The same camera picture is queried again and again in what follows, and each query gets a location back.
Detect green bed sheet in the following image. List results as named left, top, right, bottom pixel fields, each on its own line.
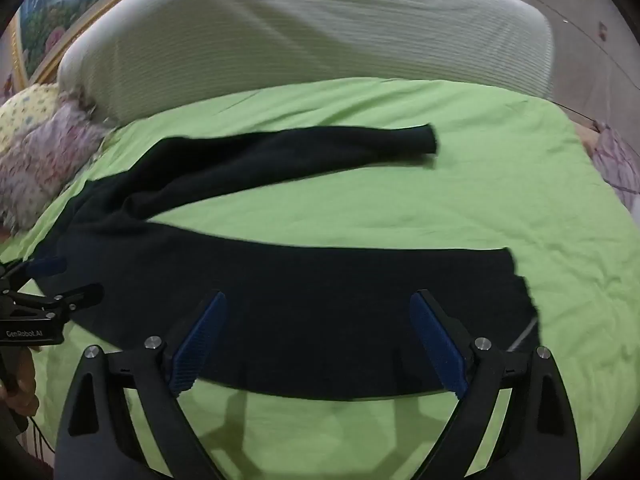
left=0, top=77, right=640, bottom=480

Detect yellow floral pillow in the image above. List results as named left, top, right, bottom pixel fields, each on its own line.
left=0, top=82, right=63, bottom=156

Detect framed floral painting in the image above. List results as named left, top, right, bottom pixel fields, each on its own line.
left=10, top=0, right=193, bottom=86

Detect pink floral pillow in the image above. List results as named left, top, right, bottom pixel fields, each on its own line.
left=0, top=97, right=115, bottom=235

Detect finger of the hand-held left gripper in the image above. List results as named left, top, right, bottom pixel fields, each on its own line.
left=0, top=256, right=69, bottom=283
left=0, top=283, right=105, bottom=319

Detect black pants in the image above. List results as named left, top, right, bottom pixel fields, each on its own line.
left=37, top=122, right=542, bottom=403

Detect person's left hand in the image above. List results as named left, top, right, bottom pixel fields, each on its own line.
left=0, top=346, right=40, bottom=417

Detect pink floral cloth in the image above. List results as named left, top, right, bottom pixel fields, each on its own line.
left=575, top=120, right=640, bottom=211

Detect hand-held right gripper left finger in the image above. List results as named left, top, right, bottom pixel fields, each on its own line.
left=55, top=289, right=229, bottom=480

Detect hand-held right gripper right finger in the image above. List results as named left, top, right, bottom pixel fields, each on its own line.
left=409, top=289, right=582, bottom=480

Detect white striped headboard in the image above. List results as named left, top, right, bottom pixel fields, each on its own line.
left=57, top=0, right=555, bottom=126

